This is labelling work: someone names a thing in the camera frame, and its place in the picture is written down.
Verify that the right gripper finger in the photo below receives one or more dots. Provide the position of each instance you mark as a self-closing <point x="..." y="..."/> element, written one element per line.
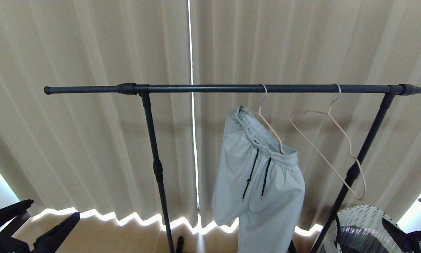
<point x="400" y="237"/>

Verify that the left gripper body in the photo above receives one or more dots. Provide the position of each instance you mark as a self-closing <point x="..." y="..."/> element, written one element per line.
<point x="3" y="244"/>

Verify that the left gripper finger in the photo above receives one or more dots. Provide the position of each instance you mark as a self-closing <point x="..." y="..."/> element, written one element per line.
<point x="6" y="214"/>
<point x="56" y="235"/>

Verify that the pale grey shorts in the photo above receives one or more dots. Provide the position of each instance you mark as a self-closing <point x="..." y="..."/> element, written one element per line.
<point x="259" y="196"/>

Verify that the pink clothes hanger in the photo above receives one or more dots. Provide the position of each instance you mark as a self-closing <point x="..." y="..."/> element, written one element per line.
<point x="329" y="109"/>
<point x="258" y="110"/>

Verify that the white laundry basket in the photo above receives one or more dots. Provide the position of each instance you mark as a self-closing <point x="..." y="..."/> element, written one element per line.
<point x="357" y="218"/>

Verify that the black clothes rack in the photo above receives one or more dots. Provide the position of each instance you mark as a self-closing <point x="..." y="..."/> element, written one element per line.
<point x="231" y="88"/>

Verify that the beige curtain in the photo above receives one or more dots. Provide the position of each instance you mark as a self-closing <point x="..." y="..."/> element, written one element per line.
<point x="91" y="140"/>

